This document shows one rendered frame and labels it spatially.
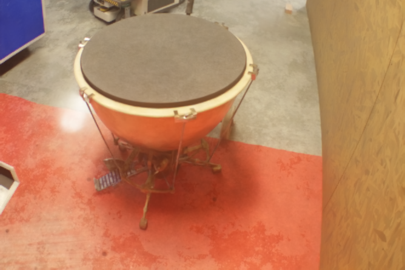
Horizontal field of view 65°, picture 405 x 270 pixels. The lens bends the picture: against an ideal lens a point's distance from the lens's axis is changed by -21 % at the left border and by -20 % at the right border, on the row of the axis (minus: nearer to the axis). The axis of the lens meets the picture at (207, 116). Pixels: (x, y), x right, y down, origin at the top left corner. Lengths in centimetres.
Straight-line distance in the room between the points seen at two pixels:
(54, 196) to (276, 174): 124
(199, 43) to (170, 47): 12
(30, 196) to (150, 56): 108
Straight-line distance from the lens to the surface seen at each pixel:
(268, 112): 252
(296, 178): 217
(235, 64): 144
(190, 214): 192
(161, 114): 123
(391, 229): 117
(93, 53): 151
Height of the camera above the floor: 159
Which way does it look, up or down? 41 degrees down
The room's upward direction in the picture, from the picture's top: 7 degrees clockwise
